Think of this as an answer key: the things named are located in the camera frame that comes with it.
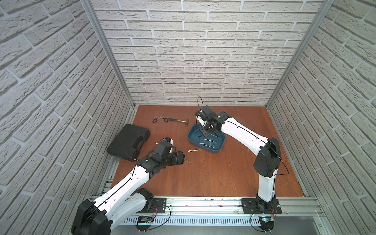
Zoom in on controller board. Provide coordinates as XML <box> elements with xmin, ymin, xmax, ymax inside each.
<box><xmin>258</xmin><ymin>216</ymin><xmax>275</xmax><ymax>233</ymax></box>
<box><xmin>136</xmin><ymin>216</ymin><xmax>154</xmax><ymax>232</ymax></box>

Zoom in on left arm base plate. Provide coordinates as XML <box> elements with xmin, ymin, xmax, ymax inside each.
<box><xmin>139</xmin><ymin>197</ymin><xmax>166</xmax><ymax>213</ymax></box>

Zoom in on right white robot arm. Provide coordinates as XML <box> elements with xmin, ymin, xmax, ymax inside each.
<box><xmin>195</xmin><ymin>106</ymin><xmax>282</xmax><ymax>212</ymax></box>

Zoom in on right controller board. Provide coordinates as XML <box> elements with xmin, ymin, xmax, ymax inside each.
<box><xmin>258</xmin><ymin>216</ymin><xmax>275</xmax><ymax>233</ymax></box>

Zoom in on black-handled scissors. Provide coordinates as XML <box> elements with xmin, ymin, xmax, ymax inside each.
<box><xmin>152</xmin><ymin>115</ymin><xmax>168</xmax><ymax>123</ymax></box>

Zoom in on aluminium front rail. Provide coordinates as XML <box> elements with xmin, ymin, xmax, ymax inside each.
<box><xmin>121</xmin><ymin>196</ymin><xmax>325</xmax><ymax>228</ymax></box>

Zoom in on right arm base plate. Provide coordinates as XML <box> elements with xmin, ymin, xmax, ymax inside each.
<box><xmin>241</xmin><ymin>198</ymin><xmax>282</xmax><ymax>214</ymax></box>

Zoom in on left controller board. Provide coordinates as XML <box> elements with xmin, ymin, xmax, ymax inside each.
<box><xmin>136</xmin><ymin>216</ymin><xmax>154</xmax><ymax>232</ymax></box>

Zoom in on black plastic tool case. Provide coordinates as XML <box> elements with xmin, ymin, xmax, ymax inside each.
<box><xmin>107</xmin><ymin>124</ymin><xmax>150</xmax><ymax>162</ymax></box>

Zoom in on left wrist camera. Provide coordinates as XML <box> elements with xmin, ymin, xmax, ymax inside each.
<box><xmin>163</xmin><ymin>137</ymin><xmax>173</xmax><ymax>145</ymax></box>

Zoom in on teal plastic storage box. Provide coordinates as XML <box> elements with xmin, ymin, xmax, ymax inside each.
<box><xmin>188</xmin><ymin>124</ymin><xmax>226</xmax><ymax>154</ymax></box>

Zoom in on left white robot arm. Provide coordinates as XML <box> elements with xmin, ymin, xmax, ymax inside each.
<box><xmin>70</xmin><ymin>138</ymin><xmax>185</xmax><ymax>235</ymax></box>

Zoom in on small black-handled hammer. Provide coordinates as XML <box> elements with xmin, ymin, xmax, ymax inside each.
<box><xmin>167</xmin><ymin>118</ymin><xmax>189</xmax><ymax>126</ymax></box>

